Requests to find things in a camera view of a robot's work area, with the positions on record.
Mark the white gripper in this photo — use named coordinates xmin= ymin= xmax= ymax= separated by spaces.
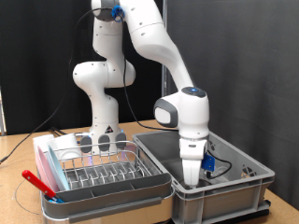
xmin=179 ymin=138 xmax=208 ymax=189

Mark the light blue plate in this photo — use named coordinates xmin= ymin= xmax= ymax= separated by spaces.
xmin=46 ymin=144 xmax=71 ymax=191

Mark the grey dish rack base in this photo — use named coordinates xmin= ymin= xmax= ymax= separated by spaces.
xmin=39 ymin=141 xmax=176 ymax=224

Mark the grey plastic crate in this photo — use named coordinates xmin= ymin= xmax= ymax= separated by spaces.
xmin=132 ymin=125 xmax=277 ymax=224

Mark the white plastic mug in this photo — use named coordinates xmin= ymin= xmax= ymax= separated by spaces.
xmin=50 ymin=133 xmax=82 ymax=161

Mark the dark grey backdrop curtain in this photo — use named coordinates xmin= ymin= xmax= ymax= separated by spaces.
xmin=166 ymin=0 xmax=299 ymax=211

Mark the pink plate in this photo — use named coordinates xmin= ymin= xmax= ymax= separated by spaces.
xmin=36 ymin=145 xmax=60 ymax=193

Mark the white plastic box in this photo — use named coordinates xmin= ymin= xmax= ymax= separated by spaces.
xmin=32 ymin=133 xmax=57 ymax=157

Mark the black backdrop curtain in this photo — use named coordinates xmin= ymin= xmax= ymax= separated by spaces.
xmin=0 ymin=0 xmax=164 ymax=136

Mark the blue wrist camera bracket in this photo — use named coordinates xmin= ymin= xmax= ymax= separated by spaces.
xmin=200 ymin=153 xmax=217 ymax=173

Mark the grey metal post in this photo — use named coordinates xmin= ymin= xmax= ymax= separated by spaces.
xmin=161 ymin=0 xmax=170 ymax=98
xmin=0 ymin=87 xmax=7 ymax=136

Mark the steel wire dish rack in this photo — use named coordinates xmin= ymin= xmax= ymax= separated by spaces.
xmin=50 ymin=140 xmax=156 ymax=191

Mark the blue handled utensil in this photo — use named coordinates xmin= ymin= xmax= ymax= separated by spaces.
xmin=47 ymin=195 xmax=65 ymax=204

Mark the black cable bundle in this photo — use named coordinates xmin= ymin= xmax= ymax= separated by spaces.
xmin=48 ymin=125 xmax=68 ymax=137

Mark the red handled utensil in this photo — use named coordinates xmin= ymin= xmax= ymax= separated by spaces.
xmin=21 ymin=169 xmax=60 ymax=201

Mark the thin wire loop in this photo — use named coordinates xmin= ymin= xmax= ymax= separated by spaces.
xmin=13 ymin=178 xmax=43 ymax=217

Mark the long black cable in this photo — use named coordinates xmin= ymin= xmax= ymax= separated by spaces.
xmin=0 ymin=7 xmax=113 ymax=165

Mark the blue cable clip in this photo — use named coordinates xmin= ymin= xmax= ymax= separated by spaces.
xmin=110 ymin=4 xmax=126 ymax=23

